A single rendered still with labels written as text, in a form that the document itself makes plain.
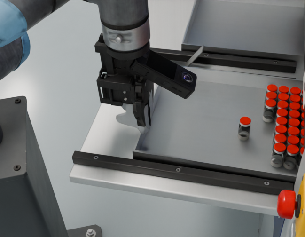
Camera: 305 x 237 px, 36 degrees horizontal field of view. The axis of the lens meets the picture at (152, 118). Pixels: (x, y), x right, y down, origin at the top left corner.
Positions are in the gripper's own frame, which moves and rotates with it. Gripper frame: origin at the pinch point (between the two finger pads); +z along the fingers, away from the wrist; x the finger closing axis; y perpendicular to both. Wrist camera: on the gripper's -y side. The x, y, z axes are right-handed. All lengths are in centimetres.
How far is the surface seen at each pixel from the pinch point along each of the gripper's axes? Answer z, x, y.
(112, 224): 92, -32, 28
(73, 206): 91, -37, 46
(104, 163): 2.2, 8.2, 6.4
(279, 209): -8.2, 19.6, -24.0
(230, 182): 2.2, 8.3, -16.7
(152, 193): 4.8, 11.1, -3.1
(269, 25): 3.8, -43.5, -20.8
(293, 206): -9.1, 19.5, -25.6
